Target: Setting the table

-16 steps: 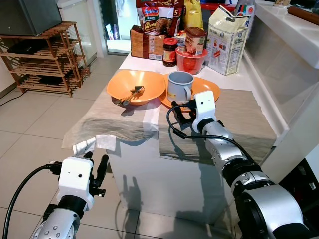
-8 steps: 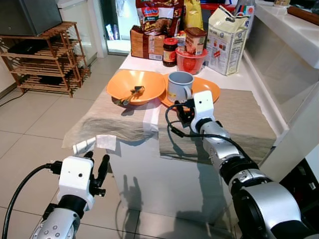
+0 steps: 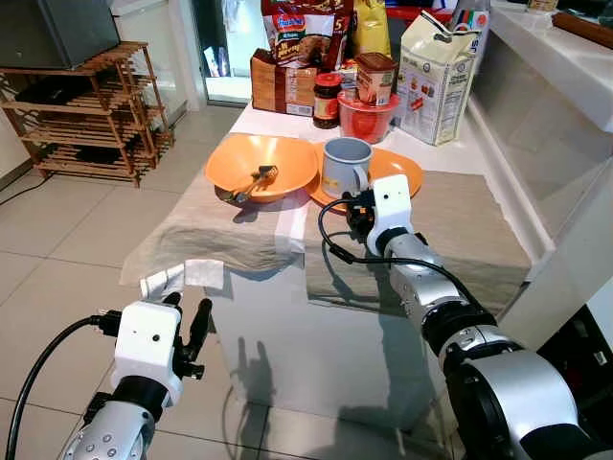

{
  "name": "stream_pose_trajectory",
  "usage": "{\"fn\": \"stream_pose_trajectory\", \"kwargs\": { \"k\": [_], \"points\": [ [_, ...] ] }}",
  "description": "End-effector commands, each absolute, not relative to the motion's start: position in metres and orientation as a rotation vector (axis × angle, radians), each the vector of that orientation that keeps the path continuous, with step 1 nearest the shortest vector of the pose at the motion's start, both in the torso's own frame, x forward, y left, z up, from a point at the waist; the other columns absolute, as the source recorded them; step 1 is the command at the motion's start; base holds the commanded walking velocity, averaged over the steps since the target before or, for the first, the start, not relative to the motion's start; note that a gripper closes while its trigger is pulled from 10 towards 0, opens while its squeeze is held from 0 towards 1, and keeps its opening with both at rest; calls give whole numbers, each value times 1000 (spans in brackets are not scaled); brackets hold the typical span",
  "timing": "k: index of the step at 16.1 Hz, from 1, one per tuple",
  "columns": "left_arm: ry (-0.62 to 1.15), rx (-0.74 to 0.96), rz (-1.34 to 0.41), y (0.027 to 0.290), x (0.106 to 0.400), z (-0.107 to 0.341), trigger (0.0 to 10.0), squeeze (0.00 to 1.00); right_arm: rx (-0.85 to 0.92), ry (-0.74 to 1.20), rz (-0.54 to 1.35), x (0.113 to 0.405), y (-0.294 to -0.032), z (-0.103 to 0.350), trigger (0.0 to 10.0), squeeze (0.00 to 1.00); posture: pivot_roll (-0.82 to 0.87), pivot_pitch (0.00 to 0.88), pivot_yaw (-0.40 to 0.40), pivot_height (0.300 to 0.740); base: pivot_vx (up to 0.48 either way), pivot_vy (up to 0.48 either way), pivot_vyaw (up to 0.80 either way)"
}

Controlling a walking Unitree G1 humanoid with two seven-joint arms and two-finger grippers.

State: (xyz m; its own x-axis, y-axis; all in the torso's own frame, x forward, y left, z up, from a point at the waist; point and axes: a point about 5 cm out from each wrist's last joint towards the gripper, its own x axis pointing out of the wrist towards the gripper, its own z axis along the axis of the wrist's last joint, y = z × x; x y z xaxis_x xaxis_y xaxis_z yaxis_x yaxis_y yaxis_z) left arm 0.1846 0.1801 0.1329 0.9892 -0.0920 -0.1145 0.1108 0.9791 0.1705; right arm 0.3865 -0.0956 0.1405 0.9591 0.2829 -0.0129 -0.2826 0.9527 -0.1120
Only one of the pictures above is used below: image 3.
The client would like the white rolled napkin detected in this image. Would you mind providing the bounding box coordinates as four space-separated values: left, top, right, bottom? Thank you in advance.
140 258 227 299

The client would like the orange bowl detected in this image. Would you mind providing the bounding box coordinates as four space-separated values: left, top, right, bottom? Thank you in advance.
203 133 321 205

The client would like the red plastic bowl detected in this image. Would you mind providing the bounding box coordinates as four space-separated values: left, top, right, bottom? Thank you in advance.
336 90 402 146

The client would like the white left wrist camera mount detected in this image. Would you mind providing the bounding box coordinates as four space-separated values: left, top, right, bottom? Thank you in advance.
112 301 184 386

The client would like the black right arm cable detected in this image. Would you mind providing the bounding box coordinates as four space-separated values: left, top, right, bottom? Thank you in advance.
317 195 480 310

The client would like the orange plate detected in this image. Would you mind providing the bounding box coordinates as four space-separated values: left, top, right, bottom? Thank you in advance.
306 146 425 213

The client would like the grey mug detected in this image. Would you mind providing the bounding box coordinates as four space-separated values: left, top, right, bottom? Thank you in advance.
320 136 375 200

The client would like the flat black item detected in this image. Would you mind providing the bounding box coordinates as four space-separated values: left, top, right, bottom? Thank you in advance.
13 76 98 107

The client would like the black power cable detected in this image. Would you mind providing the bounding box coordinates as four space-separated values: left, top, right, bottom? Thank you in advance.
0 172 45 208

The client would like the metal spoon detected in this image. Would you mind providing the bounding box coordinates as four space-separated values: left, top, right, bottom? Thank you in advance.
215 164 280 205

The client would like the small black item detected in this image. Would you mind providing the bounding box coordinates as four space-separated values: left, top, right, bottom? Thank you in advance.
76 143 126 165

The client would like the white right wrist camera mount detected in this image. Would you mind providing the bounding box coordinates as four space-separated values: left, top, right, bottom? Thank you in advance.
368 174 416 256

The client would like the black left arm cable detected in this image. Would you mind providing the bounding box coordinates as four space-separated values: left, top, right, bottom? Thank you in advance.
4 310 123 460

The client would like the yellow snack bag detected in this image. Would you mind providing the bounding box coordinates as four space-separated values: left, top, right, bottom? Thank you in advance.
349 0 393 59

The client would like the wooden slatted shelf rack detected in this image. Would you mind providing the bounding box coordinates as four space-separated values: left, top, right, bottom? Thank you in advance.
0 40 174 189

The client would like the dark jar with red lid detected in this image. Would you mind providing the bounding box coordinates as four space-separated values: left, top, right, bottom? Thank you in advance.
311 72 345 131

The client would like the brown food box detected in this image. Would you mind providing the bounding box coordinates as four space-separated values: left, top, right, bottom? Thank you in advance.
250 47 318 119

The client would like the grey box appliance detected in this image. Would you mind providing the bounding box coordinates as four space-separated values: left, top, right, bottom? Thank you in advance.
0 0 122 69

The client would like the brown wooden rolling pin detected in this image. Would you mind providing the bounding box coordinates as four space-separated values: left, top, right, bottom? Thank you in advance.
550 9 613 50

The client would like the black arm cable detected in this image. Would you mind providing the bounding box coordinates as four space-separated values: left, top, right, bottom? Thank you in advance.
317 195 480 310
4 310 123 460

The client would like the white kitchen counter cabinet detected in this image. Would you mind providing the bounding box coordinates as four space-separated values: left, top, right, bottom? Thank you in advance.
205 0 613 434

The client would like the glass door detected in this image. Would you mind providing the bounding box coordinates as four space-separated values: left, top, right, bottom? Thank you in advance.
191 0 261 107

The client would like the white paper food carton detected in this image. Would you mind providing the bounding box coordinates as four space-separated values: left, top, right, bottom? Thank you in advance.
397 9 483 148

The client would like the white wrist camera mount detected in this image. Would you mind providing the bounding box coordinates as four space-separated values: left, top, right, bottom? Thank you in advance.
368 174 416 256
112 301 184 386

